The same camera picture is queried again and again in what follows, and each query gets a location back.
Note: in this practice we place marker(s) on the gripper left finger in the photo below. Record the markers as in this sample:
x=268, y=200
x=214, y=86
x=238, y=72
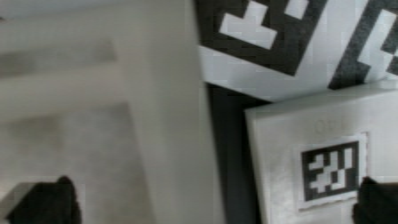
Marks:
x=42, y=203

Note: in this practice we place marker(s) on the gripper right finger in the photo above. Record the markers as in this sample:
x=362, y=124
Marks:
x=376, y=208

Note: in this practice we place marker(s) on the white cabinet body box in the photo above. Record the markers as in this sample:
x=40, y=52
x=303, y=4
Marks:
x=104, y=108

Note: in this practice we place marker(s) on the white marker sheet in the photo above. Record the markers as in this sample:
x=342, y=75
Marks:
x=287, y=47

